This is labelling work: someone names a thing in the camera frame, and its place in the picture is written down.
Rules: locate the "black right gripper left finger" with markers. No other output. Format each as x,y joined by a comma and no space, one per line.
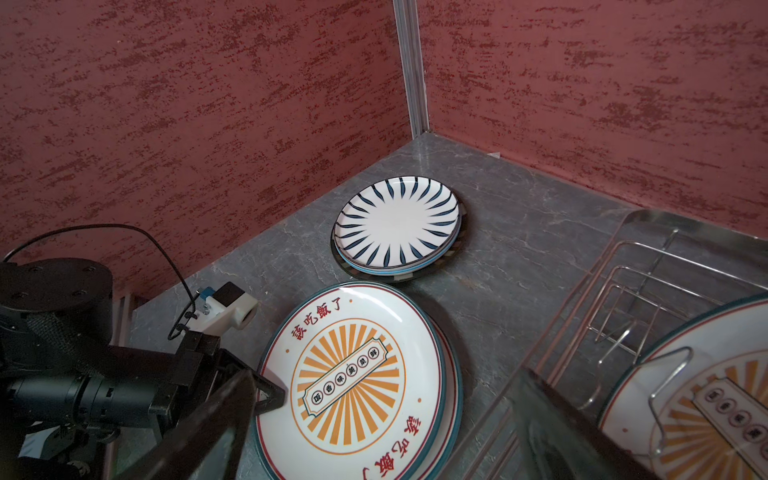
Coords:
207,444

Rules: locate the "white red rimmed plate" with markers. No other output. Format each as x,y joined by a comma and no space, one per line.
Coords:
448,432

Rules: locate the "white sunburst pattern plate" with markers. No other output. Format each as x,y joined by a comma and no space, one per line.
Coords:
695,405

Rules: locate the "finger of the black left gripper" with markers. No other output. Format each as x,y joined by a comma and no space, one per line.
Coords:
269,395

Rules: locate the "white rear sunburst plate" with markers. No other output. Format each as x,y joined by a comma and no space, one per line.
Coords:
365,381

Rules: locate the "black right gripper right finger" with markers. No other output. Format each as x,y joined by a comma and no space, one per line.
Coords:
558,442

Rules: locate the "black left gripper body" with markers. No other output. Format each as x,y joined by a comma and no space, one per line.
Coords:
195,373

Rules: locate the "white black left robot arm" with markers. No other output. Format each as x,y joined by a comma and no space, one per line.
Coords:
67,391

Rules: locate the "brown rimmed cream plate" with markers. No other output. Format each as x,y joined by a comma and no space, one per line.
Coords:
461,239

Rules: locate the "white blue striped plate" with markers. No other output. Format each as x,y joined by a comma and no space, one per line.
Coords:
397,222

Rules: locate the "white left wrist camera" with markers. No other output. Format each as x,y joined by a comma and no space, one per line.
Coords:
228,307

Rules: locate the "metal wire dish rack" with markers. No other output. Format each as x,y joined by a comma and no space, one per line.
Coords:
658,272

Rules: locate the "aluminium left corner post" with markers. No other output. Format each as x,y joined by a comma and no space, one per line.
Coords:
409,41

